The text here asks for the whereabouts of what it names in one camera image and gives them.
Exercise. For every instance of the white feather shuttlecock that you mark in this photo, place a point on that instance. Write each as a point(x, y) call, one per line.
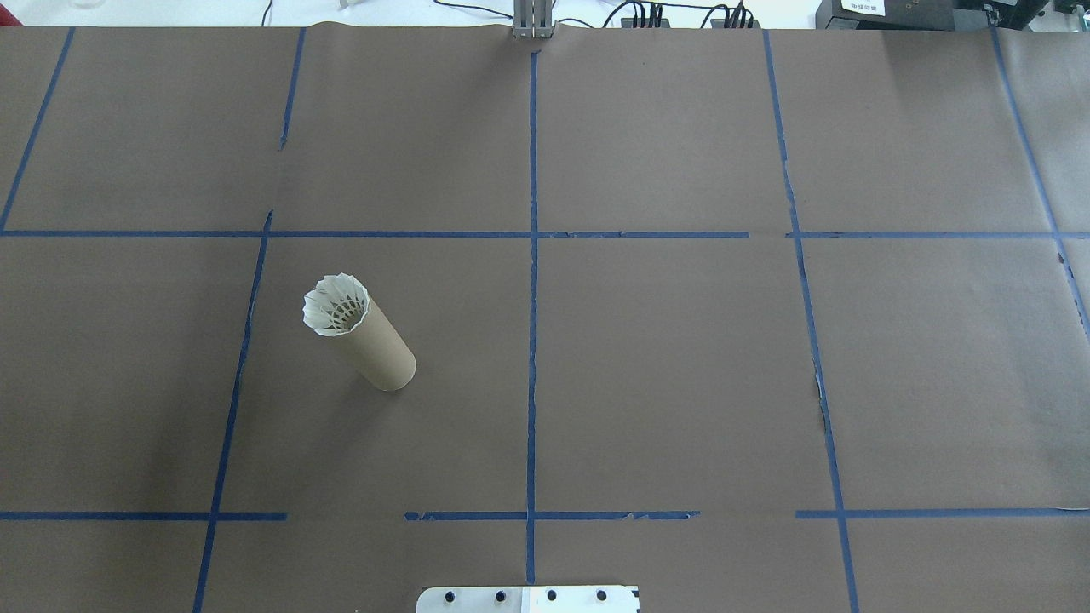
point(328, 319)

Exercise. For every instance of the brown cardboard shuttlecock tube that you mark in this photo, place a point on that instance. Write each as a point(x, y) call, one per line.
point(383, 358)

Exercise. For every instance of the dark equipment box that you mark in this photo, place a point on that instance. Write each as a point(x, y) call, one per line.
point(920, 13)

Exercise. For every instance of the aluminium profile post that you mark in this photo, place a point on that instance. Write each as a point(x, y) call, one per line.
point(532, 21)

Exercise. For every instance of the white square base plate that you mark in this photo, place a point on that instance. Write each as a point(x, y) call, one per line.
point(477, 600)

